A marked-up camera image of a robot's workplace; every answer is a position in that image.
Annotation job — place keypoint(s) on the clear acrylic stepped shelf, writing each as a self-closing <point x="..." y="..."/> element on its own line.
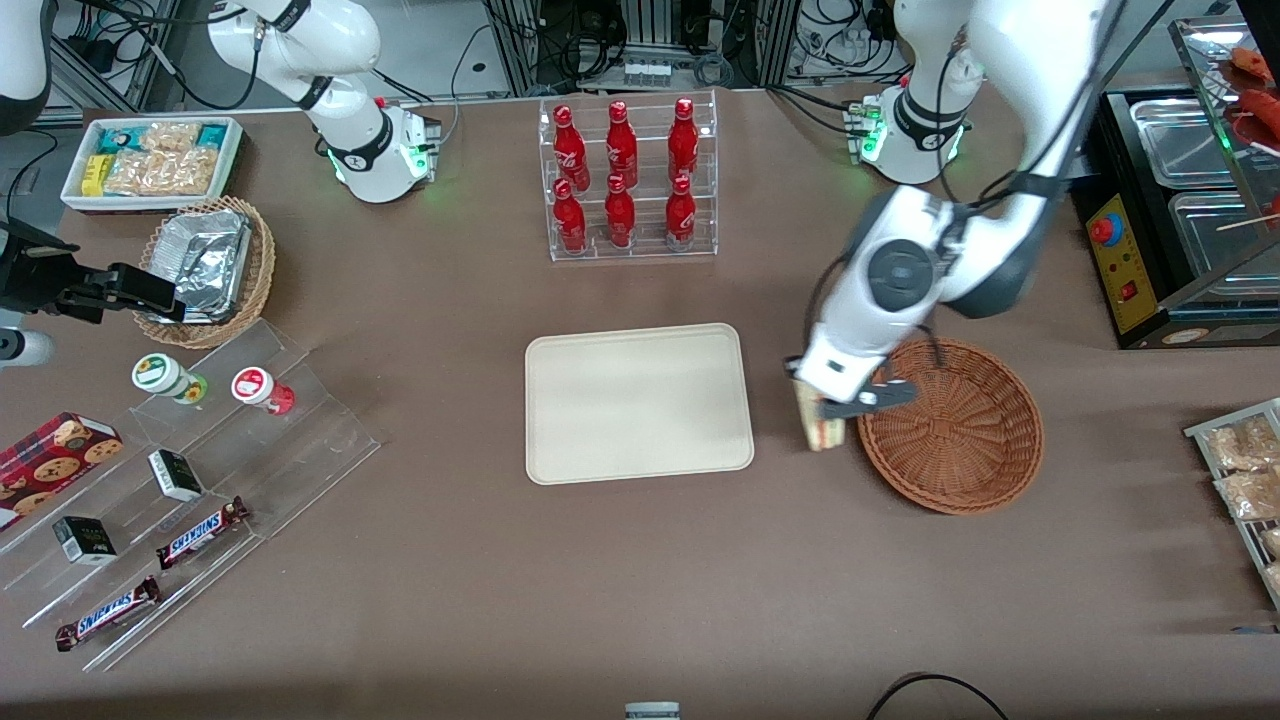
<point x="300" y="450"/>

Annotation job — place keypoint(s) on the red plaid cookie box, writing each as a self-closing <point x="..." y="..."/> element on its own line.
<point x="50" y="460"/>

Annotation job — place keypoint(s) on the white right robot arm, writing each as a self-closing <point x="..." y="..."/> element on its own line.
<point x="350" y="160"/>

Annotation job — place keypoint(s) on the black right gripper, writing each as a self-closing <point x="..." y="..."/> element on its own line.
<point x="42" y="281"/>

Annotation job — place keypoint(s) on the stainless steel pan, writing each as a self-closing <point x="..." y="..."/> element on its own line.
<point x="1220" y="240"/>
<point x="1180" y="140"/>

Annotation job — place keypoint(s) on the white power strip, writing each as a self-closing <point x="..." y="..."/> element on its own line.
<point x="647" y="73"/>

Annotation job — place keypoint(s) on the bagged brown pastry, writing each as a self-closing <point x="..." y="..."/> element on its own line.
<point x="1250" y="495"/>
<point x="1240" y="445"/>
<point x="1272" y="542"/>

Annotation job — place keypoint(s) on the large clear cracker bag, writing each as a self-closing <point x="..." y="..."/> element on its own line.
<point x="160" y="172"/>

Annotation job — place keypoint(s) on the beige plastic tray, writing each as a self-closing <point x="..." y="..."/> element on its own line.
<point x="640" y="405"/>

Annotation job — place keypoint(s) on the yellow snack packet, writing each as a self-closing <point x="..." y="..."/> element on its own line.
<point x="93" y="175"/>

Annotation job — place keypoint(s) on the red cola bottle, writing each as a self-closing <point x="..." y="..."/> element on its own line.
<point x="570" y="220"/>
<point x="621" y="145"/>
<point x="683" y="140"/>
<point x="620" y="215"/>
<point x="568" y="145"/>
<point x="680" y="215"/>

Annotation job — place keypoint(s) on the red sausage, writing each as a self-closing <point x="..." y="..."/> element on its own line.
<point x="1262" y="108"/>
<point x="1255" y="63"/>

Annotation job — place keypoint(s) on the red-lid snack cup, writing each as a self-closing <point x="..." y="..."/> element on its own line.
<point x="255" y="385"/>

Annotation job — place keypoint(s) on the small black box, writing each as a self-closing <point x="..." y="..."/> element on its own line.
<point x="85" y="540"/>
<point x="175" y="475"/>

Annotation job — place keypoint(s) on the round brown wicker basket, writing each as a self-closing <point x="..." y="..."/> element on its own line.
<point x="960" y="430"/>

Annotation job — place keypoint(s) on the teal snack packet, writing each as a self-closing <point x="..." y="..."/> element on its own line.
<point x="212" y="135"/>
<point x="115" y="140"/>

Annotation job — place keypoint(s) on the grey object at table edge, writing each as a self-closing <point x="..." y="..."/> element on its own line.
<point x="652" y="712"/>

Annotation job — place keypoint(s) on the silver foil pack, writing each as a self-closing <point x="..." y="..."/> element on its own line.
<point x="190" y="228"/>
<point x="210" y="275"/>

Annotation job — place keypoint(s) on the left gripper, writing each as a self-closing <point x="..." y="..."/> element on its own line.
<point x="789" y="360"/>

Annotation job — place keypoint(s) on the green-lid snack cup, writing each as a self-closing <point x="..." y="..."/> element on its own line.
<point x="158" y="373"/>

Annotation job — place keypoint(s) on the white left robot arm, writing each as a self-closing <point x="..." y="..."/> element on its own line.
<point x="1000" y="60"/>

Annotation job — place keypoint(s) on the Snickers chocolate bar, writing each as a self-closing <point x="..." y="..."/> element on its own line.
<point x="200" y="533"/>
<point x="108" y="614"/>

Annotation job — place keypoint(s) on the aluminium frame rack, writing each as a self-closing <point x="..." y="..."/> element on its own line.
<point x="520" y="40"/>

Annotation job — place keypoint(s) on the light tan wicker basket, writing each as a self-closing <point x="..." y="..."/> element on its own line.
<point x="262" y="270"/>

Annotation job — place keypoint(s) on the triangle sandwich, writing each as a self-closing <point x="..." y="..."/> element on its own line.
<point x="825" y="436"/>

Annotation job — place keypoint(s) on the black food warmer case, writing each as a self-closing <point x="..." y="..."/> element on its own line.
<point x="1180" y="326"/>

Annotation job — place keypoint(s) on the right tray of snack packs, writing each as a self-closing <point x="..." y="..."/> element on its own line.
<point x="1205" y="432"/>

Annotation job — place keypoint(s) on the white snack bin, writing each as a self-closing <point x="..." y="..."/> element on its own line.
<point x="150" y="202"/>

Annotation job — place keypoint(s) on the clear acrylic bottle rack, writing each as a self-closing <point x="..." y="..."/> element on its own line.
<point x="700" y="245"/>

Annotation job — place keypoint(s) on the small clear cracker bag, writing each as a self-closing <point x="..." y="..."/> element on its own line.
<point x="170" y="136"/>

